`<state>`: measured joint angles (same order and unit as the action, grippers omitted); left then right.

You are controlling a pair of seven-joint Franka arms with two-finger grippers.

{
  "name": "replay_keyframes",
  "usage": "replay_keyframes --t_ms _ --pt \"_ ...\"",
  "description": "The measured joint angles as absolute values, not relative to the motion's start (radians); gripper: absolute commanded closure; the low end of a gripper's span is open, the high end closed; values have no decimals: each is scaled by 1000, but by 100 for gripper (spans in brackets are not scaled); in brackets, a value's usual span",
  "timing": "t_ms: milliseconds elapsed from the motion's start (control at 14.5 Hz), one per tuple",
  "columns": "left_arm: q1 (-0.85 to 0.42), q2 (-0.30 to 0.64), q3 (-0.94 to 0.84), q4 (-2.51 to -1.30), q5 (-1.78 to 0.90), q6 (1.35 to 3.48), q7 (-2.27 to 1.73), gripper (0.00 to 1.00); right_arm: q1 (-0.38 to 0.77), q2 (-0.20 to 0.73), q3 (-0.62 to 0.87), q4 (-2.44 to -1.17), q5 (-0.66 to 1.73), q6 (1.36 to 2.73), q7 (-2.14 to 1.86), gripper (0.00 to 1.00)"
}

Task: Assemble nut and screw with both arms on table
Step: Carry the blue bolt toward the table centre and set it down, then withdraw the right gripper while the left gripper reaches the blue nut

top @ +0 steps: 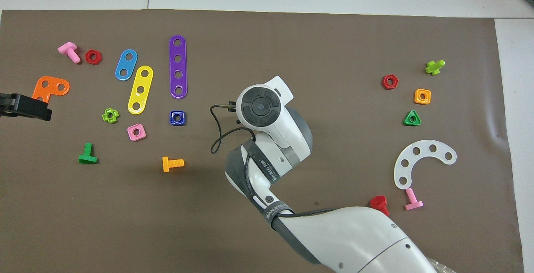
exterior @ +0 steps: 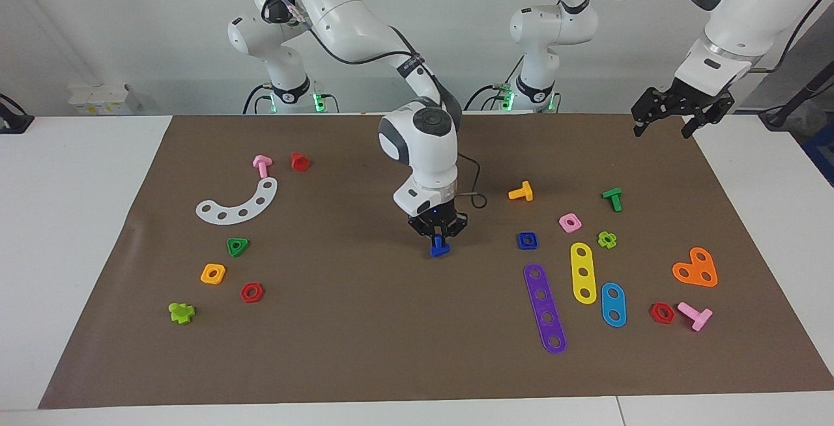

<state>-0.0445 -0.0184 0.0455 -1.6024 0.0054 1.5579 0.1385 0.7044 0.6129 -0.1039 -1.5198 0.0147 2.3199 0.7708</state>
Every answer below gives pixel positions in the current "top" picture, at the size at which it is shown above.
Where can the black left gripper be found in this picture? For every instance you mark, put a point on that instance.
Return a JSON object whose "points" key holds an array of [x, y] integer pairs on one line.
{"points": [[8, 104]]}

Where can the blue square plastic nut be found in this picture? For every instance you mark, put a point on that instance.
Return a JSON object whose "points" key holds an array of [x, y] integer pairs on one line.
{"points": [[172, 122]]}

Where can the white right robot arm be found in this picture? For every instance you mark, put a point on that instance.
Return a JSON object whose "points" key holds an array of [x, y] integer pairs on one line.
{"points": [[354, 231]]}

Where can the pink plastic screw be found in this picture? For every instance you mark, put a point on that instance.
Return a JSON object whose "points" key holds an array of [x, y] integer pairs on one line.
{"points": [[411, 195], [66, 49]]}

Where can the dark green plastic screw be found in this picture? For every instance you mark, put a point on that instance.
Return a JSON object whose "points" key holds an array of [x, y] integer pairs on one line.
{"points": [[88, 150]]}

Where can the lime cross-shaped plastic nut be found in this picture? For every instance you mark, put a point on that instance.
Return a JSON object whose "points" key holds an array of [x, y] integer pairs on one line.
{"points": [[106, 117]]}

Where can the red hexagonal plastic nut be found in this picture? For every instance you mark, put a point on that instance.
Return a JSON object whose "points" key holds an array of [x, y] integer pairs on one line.
{"points": [[384, 82], [87, 56]]}

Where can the pink square plastic nut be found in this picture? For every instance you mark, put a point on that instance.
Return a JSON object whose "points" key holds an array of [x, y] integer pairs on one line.
{"points": [[130, 136]]}

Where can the orange plastic screw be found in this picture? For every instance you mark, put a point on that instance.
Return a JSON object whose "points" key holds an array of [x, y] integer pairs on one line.
{"points": [[166, 164]]}

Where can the red plastic screw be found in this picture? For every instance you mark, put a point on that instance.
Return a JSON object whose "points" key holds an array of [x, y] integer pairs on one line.
{"points": [[377, 202]]}

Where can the green triangular plastic nut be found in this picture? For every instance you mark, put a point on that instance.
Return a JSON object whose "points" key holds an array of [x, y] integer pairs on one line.
{"points": [[406, 122]]}

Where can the orange square plastic nut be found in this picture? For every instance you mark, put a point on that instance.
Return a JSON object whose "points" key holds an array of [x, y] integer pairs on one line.
{"points": [[417, 100]]}

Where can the lime green plastic screw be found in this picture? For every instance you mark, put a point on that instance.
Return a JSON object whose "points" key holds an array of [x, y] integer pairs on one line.
{"points": [[434, 68]]}

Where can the blue two-hole plastic strip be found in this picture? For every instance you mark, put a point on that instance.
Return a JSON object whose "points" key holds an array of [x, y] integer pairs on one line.
{"points": [[126, 64]]}

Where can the yellow three-hole plastic strip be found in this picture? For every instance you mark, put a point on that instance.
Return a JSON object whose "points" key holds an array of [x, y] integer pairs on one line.
{"points": [[142, 81]]}

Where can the purple four-hole plastic strip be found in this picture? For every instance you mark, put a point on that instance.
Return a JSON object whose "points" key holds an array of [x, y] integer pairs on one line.
{"points": [[178, 66]]}

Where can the brown table mat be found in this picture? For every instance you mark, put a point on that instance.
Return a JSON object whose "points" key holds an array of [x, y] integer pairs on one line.
{"points": [[267, 39]]}

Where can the white curved five-hole strip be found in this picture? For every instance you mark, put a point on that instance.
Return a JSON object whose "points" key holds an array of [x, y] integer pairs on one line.
{"points": [[424, 147]]}

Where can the orange angled plastic bracket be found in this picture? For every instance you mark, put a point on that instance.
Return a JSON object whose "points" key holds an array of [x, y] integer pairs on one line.
{"points": [[51, 82]]}

